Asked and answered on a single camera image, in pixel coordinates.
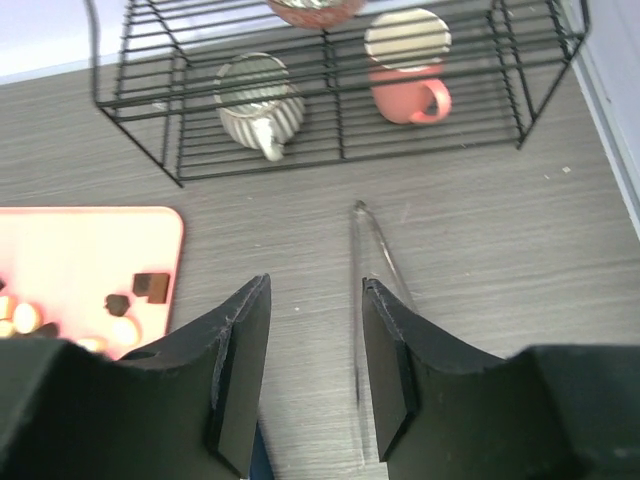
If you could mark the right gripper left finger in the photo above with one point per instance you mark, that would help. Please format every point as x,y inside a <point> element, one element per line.
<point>182,407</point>

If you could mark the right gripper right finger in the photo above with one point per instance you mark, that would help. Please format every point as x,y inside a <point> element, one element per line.
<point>444,409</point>

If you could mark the dark blue box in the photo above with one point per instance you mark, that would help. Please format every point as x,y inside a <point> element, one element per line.
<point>260,467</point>

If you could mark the white chocolate piece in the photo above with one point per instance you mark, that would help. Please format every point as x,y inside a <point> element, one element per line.
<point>126,331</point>

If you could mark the pink plastic tray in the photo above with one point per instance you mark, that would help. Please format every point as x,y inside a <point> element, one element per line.
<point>81,267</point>

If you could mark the metal tongs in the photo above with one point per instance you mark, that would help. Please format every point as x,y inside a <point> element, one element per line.
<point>370,257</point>

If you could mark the dark round chocolate piece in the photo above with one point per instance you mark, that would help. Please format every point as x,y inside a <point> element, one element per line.
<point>47,330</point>

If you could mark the striped grey mug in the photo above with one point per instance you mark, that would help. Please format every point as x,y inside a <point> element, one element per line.
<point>259,107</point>

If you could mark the pink mug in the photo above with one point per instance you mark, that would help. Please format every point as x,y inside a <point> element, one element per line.
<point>406,50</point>

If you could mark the patterned ceramic bowl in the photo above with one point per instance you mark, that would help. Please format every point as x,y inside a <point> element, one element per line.
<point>316,15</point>

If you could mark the black wire rack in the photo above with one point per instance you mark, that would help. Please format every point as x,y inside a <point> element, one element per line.
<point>506,60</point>

